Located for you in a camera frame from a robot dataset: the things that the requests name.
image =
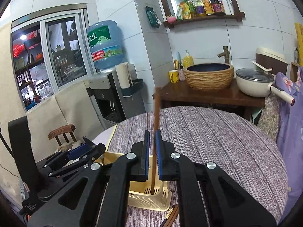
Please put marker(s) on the yellow roll package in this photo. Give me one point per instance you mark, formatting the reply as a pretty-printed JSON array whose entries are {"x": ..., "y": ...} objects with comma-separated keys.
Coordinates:
[{"x": 299, "y": 33}]

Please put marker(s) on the cream plastic utensil holder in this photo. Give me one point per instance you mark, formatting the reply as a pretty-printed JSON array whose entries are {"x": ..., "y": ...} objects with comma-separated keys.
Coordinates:
[{"x": 140, "y": 195}]

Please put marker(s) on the yellow label sauce bottle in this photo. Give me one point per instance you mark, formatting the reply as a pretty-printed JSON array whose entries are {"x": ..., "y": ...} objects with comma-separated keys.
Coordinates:
[{"x": 207, "y": 7}]

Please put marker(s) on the black chopstick gold band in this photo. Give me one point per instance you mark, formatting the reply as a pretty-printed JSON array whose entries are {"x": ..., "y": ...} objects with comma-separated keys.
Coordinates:
[{"x": 170, "y": 217}]

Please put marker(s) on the grey water dispenser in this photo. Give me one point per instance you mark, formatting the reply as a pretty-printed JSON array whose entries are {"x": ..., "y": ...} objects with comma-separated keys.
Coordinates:
[{"x": 111, "y": 106}]

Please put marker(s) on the yellow mug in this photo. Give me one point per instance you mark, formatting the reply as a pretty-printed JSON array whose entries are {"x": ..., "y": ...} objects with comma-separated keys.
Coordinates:
[{"x": 174, "y": 76}]

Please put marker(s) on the green hanging packet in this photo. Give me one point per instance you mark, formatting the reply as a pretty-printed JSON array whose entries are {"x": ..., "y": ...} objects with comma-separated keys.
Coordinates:
[{"x": 153, "y": 19}]

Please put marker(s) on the wooden framed wall shelf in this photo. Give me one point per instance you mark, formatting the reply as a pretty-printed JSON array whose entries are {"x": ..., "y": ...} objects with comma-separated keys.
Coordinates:
[{"x": 170, "y": 7}]

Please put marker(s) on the wooden chair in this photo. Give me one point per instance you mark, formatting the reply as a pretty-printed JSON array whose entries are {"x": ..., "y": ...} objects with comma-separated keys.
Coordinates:
[{"x": 63, "y": 130}]

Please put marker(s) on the woven pattern basin sink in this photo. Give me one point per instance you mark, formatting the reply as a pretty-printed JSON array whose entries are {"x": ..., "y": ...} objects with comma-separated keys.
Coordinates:
[{"x": 209, "y": 76}]

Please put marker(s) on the pink patterned small cup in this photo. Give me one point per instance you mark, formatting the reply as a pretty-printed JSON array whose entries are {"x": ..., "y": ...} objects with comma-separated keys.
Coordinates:
[{"x": 181, "y": 75}]

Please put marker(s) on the dark wooden counter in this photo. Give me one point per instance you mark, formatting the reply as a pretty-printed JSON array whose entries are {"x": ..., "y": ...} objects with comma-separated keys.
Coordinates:
[{"x": 230, "y": 99}]

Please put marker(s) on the yellow snack bag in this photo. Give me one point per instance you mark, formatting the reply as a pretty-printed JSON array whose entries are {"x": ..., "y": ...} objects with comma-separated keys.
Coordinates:
[{"x": 183, "y": 11}]

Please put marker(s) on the window with white frame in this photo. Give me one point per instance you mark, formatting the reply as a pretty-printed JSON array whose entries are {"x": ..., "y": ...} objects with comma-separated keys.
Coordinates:
[{"x": 50, "y": 52}]

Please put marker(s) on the pink small bowl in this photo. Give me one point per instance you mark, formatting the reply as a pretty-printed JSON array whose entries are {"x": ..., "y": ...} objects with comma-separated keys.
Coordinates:
[{"x": 171, "y": 19}]

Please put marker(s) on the purple label bottle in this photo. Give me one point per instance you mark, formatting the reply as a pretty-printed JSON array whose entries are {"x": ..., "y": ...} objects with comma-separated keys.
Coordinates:
[{"x": 199, "y": 8}]

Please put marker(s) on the brown white rice cooker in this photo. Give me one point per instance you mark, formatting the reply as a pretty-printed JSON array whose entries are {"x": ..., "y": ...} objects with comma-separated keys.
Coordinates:
[{"x": 271, "y": 59}]

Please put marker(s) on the cat print chair cushion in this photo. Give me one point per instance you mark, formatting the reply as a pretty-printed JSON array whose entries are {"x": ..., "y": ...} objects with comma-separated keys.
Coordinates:
[{"x": 69, "y": 145}]

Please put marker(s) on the purple floral cloth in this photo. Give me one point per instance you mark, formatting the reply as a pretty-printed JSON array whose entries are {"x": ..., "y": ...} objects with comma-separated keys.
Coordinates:
[{"x": 283, "y": 123}]

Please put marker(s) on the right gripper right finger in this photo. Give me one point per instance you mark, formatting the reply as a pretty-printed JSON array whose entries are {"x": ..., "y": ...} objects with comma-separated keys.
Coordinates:
[{"x": 167, "y": 159}]

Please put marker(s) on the bronze faucet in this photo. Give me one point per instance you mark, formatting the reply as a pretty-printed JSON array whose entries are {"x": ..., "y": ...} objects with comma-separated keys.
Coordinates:
[{"x": 225, "y": 54}]

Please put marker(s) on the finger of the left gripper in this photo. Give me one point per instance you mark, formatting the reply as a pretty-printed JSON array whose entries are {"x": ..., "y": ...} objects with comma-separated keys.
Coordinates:
[
  {"x": 78, "y": 152},
  {"x": 89, "y": 143}
]

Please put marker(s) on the blue water jug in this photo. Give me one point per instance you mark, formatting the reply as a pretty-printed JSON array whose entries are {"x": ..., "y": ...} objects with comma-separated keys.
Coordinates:
[{"x": 105, "y": 43}]

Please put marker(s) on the white pot with glass lid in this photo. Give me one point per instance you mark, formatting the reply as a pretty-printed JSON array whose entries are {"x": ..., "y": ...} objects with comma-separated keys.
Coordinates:
[{"x": 257, "y": 83}]

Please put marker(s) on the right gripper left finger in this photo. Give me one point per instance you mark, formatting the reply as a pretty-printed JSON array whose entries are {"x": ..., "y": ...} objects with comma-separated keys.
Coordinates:
[{"x": 139, "y": 170}]

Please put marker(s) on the dark soy sauce bottle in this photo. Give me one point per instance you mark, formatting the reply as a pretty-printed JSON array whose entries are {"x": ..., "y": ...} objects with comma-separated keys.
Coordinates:
[{"x": 217, "y": 7}]

